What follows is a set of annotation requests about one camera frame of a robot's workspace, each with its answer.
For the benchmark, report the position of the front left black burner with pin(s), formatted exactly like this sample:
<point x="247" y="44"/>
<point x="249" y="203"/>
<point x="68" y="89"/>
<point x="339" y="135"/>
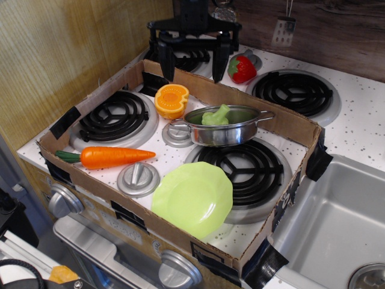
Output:
<point x="126" y="119"/>

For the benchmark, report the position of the silver oven door handle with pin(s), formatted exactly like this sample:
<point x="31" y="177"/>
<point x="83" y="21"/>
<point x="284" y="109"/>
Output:
<point x="98" y="250"/>

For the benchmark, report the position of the silver stovetop knob front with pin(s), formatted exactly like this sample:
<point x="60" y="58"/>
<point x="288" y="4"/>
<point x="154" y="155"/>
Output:
<point x="138" y="180"/>

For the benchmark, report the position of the black device bottom left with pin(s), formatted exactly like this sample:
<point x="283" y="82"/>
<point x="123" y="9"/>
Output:
<point x="14" y="219"/>

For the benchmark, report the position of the silver oven knob right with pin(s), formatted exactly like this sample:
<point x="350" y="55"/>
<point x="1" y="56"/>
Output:
<point x="178" y="272"/>

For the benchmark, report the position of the grey toy sink basin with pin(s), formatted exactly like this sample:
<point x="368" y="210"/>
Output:
<point x="335" y="226"/>

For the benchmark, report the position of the silver stovetop knob middle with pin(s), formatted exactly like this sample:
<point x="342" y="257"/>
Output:
<point x="176" y="134"/>

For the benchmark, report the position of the silver oven knob left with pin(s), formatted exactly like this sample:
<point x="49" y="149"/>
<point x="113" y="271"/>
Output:
<point x="63" y="202"/>

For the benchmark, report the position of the black burner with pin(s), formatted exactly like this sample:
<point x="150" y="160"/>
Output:
<point x="258" y="171"/>
<point x="126" y="119"/>
<point x="303" y="92"/>
<point x="192" y="59"/>

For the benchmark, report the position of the brown cardboard fence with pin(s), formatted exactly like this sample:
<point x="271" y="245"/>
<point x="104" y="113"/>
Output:
<point x="130" y="221"/>

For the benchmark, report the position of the silver stovetop knob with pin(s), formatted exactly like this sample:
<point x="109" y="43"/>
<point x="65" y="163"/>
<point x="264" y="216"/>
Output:
<point x="138" y="180"/>
<point x="255" y="60"/>
<point x="176" y="134"/>

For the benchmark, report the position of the back right black burner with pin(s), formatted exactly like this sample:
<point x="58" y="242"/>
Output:
<point x="303" y="92"/>

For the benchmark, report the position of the red toy strawberry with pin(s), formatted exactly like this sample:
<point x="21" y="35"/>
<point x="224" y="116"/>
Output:
<point x="241" y="69"/>

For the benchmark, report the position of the light green plastic plate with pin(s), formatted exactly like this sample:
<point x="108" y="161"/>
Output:
<point x="195" y="197"/>

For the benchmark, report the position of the orange toy carrot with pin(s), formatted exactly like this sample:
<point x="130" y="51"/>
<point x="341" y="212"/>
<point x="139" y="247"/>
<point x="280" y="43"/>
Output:
<point x="98" y="157"/>

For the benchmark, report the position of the hanging steel slotted spatula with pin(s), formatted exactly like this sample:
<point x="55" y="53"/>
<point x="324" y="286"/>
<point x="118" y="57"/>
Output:
<point x="284" y="28"/>

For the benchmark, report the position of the silver sink drain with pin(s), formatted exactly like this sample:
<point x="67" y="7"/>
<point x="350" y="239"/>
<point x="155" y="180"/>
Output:
<point x="367" y="276"/>

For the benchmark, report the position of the silver stovetop knob back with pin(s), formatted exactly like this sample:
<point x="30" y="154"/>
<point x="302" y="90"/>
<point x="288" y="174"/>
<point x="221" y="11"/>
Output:
<point x="255" y="60"/>

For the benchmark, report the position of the silver oven knob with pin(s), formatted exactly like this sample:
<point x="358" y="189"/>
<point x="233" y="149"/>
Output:
<point x="63" y="202"/>
<point x="178" y="272"/>

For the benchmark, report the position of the orange yellow object bottom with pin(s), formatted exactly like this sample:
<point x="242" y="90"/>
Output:
<point x="62" y="274"/>

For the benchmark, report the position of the back left black burner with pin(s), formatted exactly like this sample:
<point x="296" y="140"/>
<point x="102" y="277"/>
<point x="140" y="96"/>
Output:
<point x="192" y="59"/>

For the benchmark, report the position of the small steel pan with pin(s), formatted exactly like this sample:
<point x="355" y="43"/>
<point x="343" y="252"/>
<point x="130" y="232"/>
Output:
<point x="242" y="127"/>

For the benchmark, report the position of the green toy broccoli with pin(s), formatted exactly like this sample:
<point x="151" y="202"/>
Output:
<point x="216" y="118"/>

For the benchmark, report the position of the front right black burner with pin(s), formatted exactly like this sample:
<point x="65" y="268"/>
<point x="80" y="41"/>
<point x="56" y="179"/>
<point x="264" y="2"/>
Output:
<point x="258" y="171"/>

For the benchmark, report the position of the hanging steel strainer ladle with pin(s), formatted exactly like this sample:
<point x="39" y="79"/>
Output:
<point x="224" y="10"/>

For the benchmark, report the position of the halved toy orange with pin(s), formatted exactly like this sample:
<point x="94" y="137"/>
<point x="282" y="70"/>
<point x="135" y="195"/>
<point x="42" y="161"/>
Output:
<point x="171" y="101"/>

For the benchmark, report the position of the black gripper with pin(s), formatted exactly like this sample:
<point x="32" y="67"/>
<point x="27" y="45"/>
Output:
<point x="194" y="28"/>

